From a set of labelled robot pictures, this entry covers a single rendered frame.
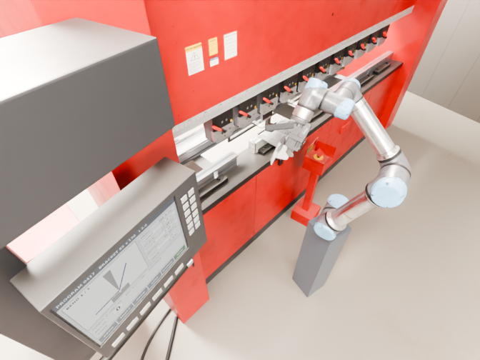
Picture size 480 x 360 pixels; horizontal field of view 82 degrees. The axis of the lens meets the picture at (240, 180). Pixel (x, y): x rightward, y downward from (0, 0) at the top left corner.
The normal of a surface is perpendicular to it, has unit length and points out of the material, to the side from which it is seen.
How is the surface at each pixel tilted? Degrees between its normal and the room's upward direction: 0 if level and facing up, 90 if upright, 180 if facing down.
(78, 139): 90
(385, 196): 83
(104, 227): 0
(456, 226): 0
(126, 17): 90
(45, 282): 0
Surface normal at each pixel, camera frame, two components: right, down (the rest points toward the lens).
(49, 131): 0.84, 0.38
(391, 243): 0.00, -0.70
